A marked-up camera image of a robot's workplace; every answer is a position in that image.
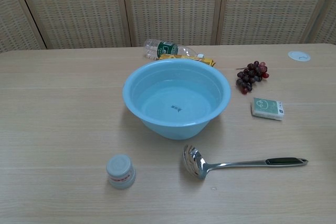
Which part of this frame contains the dark red grape bunch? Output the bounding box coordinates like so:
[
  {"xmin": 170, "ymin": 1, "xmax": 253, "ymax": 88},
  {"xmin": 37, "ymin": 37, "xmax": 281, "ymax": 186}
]
[{"xmin": 235, "ymin": 61, "xmax": 270, "ymax": 95}]

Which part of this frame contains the white jar with red label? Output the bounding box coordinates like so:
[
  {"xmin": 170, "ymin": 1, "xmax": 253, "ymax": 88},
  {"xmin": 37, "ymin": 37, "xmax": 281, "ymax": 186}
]
[{"xmin": 106, "ymin": 154, "xmax": 137, "ymax": 190}]

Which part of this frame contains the green and white tissue pack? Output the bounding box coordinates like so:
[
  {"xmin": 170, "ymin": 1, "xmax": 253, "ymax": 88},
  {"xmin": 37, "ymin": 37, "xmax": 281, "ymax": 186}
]
[{"xmin": 251, "ymin": 97, "xmax": 285, "ymax": 122}]

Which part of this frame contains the round white table grommet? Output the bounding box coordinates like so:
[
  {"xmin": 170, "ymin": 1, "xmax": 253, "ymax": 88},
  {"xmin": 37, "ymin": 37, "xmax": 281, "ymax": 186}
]
[{"xmin": 287, "ymin": 50, "xmax": 311, "ymax": 62}]

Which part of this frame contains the light blue plastic basin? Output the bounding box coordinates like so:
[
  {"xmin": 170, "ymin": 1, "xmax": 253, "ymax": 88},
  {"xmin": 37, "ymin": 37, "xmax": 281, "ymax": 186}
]
[{"xmin": 122, "ymin": 59, "xmax": 232, "ymax": 141}]

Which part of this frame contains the stainless steel ladle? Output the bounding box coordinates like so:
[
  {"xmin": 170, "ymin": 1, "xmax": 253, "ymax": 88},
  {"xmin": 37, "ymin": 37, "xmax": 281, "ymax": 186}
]
[{"xmin": 182, "ymin": 144, "xmax": 309, "ymax": 180}]

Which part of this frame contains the clear bottle with green label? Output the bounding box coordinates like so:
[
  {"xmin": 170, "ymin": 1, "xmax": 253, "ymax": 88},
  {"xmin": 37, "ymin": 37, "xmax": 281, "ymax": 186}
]
[{"xmin": 143, "ymin": 39, "xmax": 205, "ymax": 61}]

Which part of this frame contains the yellow snack packet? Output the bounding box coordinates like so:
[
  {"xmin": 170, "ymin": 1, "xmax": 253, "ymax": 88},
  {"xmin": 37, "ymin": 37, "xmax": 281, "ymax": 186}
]
[{"xmin": 157, "ymin": 54, "xmax": 217, "ymax": 67}]

